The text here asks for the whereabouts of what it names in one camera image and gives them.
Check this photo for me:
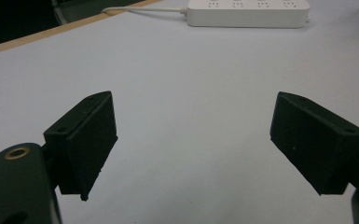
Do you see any white power strip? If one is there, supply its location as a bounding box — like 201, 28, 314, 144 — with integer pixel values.
186, 0, 311, 29

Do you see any white power strip cable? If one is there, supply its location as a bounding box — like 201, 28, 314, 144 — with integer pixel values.
101, 7, 189, 15

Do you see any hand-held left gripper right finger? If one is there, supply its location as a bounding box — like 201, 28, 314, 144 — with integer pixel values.
269, 91, 359, 196

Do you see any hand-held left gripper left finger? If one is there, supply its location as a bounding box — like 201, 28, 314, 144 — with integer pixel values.
43, 91, 119, 202

